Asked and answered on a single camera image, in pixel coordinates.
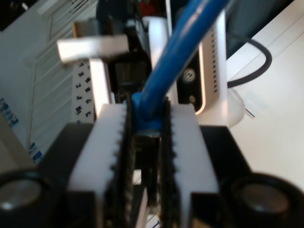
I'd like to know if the blue network cable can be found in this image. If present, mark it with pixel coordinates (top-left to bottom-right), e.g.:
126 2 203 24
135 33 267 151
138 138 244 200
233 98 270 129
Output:
132 0 235 143

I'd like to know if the gripper camera bar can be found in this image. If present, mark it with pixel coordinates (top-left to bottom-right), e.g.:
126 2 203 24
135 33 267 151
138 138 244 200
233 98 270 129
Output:
174 10 246 127

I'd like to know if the thin dark camera cable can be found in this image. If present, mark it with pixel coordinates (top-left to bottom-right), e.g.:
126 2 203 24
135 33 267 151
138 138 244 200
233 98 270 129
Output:
225 33 273 89

